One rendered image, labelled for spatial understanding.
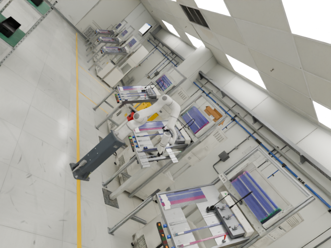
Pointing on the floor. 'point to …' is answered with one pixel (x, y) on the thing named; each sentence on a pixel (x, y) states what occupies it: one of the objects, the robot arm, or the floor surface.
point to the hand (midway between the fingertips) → (158, 154)
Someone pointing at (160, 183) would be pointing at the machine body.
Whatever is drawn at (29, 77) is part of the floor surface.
